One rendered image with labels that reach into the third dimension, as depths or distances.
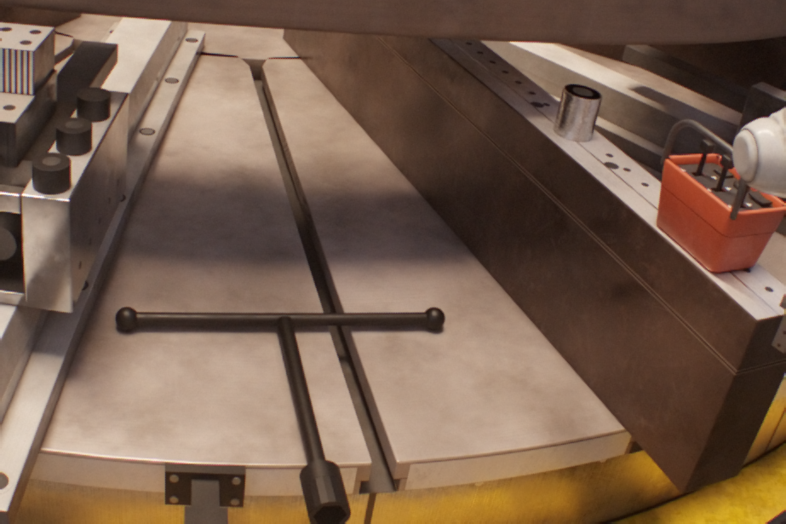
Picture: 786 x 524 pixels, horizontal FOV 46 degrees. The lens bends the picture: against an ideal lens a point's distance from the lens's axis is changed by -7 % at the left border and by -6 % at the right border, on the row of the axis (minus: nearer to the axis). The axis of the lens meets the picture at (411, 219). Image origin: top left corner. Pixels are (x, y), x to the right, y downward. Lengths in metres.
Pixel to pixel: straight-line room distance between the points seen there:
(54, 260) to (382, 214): 0.98
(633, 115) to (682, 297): 1.40
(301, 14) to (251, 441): 0.75
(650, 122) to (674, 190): 1.32
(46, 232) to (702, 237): 1.05
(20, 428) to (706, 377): 1.11
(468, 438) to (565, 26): 0.82
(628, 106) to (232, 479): 1.85
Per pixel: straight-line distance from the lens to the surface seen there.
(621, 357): 1.82
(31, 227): 1.57
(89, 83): 2.16
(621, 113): 3.01
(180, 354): 1.81
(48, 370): 1.69
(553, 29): 1.95
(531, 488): 1.87
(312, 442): 1.61
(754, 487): 2.35
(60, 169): 1.53
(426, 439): 1.70
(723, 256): 1.60
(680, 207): 1.65
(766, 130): 1.33
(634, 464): 2.00
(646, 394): 1.77
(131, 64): 2.64
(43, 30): 1.76
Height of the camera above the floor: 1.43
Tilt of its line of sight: 29 degrees down
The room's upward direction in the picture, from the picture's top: 11 degrees clockwise
